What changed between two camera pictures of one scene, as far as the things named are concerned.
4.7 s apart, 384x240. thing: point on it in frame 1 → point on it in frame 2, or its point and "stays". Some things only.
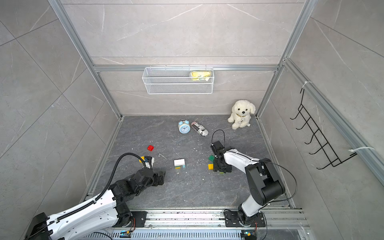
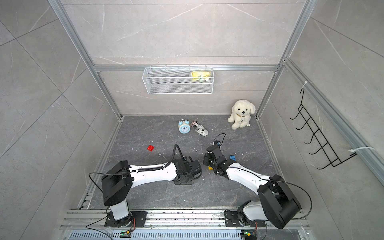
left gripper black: [156, 181] → [190, 183]
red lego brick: [150, 148] stays
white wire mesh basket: [176, 80] stays
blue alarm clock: [184, 126] stays
